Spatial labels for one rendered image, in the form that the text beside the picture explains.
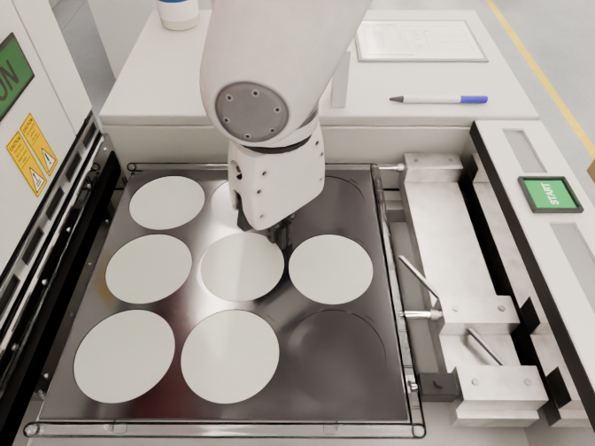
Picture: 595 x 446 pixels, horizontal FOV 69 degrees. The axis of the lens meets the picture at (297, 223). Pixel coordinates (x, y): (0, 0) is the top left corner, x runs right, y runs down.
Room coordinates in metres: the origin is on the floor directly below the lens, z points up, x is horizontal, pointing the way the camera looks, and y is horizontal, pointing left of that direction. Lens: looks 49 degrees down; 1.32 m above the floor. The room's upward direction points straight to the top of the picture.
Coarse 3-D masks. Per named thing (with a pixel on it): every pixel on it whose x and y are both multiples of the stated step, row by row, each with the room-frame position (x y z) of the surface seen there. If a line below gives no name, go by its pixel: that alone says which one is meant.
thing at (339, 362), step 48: (336, 192) 0.42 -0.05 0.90; (192, 240) 0.34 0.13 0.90; (96, 288) 0.27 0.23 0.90; (192, 288) 0.27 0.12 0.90; (288, 288) 0.27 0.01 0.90; (384, 288) 0.27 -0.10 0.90; (288, 336) 0.21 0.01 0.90; (336, 336) 0.21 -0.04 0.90; (384, 336) 0.21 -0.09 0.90; (288, 384) 0.16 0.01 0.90; (336, 384) 0.16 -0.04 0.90; (384, 384) 0.16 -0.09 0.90
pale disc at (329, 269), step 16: (320, 240) 0.34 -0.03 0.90; (336, 240) 0.34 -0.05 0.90; (304, 256) 0.31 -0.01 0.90; (320, 256) 0.31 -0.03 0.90; (336, 256) 0.31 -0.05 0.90; (352, 256) 0.31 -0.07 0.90; (368, 256) 0.31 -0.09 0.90; (304, 272) 0.29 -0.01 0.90; (320, 272) 0.29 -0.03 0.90; (336, 272) 0.29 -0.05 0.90; (352, 272) 0.29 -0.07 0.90; (368, 272) 0.29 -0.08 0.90; (304, 288) 0.27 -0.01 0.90; (320, 288) 0.27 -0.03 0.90; (336, 288) 0.27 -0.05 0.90; (352, 288) 0.27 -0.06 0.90
